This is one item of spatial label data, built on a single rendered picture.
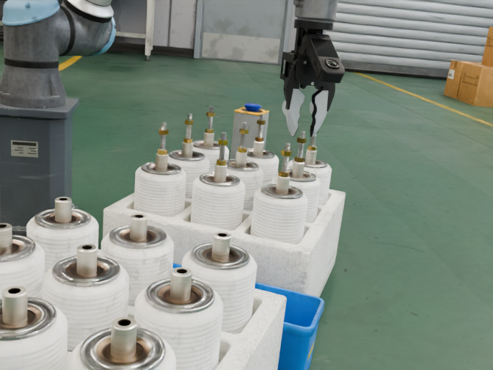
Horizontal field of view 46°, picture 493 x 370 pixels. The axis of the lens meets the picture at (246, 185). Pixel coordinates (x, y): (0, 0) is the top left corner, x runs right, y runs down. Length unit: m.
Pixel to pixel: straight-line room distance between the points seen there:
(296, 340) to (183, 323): 0.31
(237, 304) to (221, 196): 0.33
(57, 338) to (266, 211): 0.50
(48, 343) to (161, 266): 0.23
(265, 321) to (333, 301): 0.48
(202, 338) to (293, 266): 0.39
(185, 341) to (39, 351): 0.14
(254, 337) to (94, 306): 0.19
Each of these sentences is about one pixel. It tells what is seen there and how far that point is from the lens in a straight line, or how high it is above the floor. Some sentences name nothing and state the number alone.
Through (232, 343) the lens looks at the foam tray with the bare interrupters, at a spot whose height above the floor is 0.18.
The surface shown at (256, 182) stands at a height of 0.23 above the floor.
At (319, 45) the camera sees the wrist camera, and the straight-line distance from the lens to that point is 1.05.
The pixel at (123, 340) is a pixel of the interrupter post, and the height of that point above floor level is 0.27.
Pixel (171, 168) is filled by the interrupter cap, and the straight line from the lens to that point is 1.10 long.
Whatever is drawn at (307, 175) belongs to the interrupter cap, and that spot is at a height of 0.25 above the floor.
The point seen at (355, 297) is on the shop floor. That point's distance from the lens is 1.25.
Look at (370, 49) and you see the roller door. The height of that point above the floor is 0.25.
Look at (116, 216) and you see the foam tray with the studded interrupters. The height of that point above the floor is 0.17.
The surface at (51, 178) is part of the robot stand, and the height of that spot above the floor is 0.14.
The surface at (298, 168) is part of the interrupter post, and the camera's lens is 1.11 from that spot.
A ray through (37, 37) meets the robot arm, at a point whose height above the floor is 0.45.
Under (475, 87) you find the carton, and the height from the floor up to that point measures 0.14.
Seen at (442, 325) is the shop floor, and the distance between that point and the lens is 1.22.
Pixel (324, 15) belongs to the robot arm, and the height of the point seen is 0.56.
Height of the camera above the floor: 0.56
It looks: 17 degrees down
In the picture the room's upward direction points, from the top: 6 degrees clockwise
